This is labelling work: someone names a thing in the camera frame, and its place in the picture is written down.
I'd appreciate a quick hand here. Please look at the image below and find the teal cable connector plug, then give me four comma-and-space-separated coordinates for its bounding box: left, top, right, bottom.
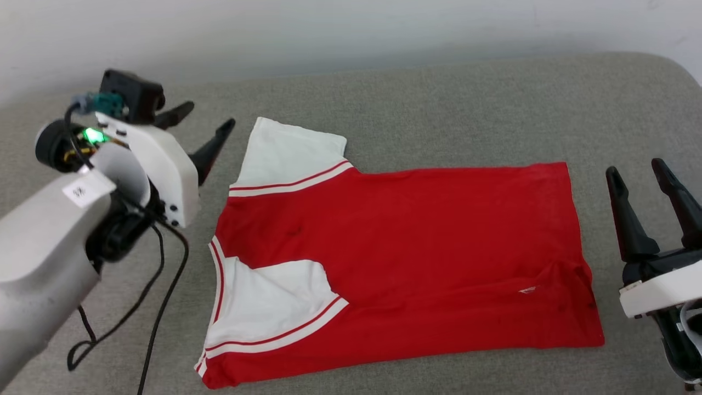
73, 92, 126, 119

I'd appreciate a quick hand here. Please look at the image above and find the thin white cable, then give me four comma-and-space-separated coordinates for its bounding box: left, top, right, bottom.
677, 299, 702, 353

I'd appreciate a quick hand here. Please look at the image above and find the thin black cable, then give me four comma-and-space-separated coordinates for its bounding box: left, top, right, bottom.
137, 219, 190, 395
67, 224, 166, 372

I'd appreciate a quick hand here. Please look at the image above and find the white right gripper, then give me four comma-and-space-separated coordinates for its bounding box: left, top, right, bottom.
605, 157, 702, 318

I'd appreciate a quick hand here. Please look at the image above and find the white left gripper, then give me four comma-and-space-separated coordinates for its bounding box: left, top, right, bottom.
35, 101, 236, 229

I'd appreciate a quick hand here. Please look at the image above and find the red and white t-shirt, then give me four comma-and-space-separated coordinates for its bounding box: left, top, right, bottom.
195, 116, 605, 390

